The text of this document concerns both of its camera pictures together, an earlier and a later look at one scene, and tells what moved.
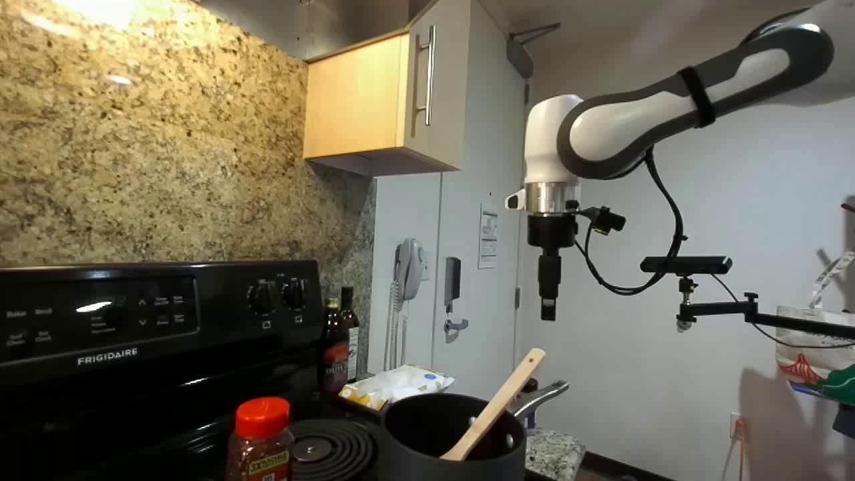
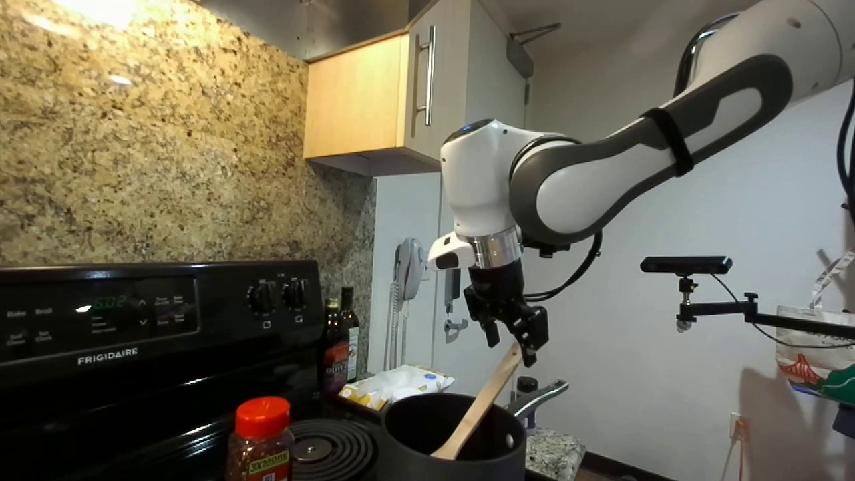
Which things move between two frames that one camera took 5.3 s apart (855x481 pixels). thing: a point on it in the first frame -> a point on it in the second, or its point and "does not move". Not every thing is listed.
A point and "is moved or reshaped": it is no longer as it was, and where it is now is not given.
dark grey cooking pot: x=418 y=432 does not move
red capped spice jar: x=263 y=446 does not move
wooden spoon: x=495 y=408 is moved or reshaped
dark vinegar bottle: x=334 y=352 does not move
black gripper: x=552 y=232 -> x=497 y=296
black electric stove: x=135 y=371 does not move
